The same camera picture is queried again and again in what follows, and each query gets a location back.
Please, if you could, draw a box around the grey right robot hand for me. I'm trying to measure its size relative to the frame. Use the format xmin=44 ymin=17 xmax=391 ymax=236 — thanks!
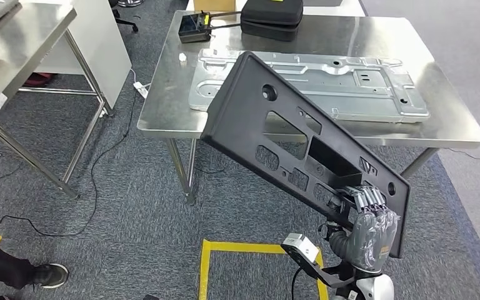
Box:
xmin=329 ymin=185 xmax=400 ymax=274

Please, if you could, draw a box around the black plastic panel part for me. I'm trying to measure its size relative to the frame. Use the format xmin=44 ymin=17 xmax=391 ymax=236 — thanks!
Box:
xmin=200 ymin=51 xmax=411 ymax=259

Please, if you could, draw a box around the stainless steel workbench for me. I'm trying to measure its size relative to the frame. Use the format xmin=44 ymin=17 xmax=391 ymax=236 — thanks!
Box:
xmin=137 ymin=10 xmax=480 ymax=206

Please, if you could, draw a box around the silver stamped metal sheet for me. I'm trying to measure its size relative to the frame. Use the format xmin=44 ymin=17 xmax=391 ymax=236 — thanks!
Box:
xmin=188 ymin=49 xmax=431 ymax=124

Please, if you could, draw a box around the white table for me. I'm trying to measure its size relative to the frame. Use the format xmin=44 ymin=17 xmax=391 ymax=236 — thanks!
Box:
xmin=186 ymin=0 xmax=367 ymax=18

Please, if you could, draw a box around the black tray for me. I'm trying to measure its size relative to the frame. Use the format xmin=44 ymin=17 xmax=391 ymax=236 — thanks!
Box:
xmin=239 ymin=0 xmax=304 ymax=43

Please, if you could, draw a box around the white power strip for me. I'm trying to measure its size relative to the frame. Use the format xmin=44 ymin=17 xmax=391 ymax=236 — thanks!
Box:
xmin=133 ymin=81 xmax=149 ymax=99

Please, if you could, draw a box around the small black box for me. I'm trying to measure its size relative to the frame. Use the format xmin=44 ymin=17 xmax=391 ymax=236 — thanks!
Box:
xmin=177 ymin=10 xmax=243 ymax=44

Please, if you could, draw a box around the brown cardboard box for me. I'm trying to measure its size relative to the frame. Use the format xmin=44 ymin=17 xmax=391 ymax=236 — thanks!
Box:
xmin=193 ymin=0 xmax=237 ymax=13

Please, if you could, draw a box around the black chair base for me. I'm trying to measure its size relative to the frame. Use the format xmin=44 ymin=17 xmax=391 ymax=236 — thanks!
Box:
xmin=109 ymin=0 xmax=139 ymax=33

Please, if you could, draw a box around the white cabinet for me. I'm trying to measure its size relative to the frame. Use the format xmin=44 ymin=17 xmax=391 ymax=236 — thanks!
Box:
xmin=34 ymin=0 xmax=133 ymax=111

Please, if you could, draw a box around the person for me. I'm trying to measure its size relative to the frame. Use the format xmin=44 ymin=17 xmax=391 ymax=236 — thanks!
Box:
xmin=0 ymin=237 xmax=70 ymax=300

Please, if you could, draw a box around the red object under table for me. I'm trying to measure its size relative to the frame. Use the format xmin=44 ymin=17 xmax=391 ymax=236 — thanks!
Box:
xmin=24 ymin=72 xmax=54 ymax=88

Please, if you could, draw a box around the stainless steel side table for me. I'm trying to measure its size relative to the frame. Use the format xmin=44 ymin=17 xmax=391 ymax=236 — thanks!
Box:
xmin=0 ymin=2 xmax=114 ymax=199

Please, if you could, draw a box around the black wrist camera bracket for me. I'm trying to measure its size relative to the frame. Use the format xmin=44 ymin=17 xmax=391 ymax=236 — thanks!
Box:
xmin=280 ymin=244 xmax=354 ymax=289

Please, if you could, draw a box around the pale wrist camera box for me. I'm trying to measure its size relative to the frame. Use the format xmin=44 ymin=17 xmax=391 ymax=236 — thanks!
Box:
xmin=281 ymin=232 xmax=320 ymax=264

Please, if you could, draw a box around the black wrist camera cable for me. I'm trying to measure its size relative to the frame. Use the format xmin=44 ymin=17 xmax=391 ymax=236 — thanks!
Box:
xmin=291 ymin=267 xmax=304 ymax=300

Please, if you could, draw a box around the thin black floor cable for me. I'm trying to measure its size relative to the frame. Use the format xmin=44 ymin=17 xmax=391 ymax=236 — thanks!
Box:
xmin=447 ymin=148 xmax=480 ymax=168

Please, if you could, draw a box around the long black floor cable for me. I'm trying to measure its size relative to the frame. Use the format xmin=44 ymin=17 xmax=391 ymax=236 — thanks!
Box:
xmin=0 ymin=91 xmax=138 ymax=238

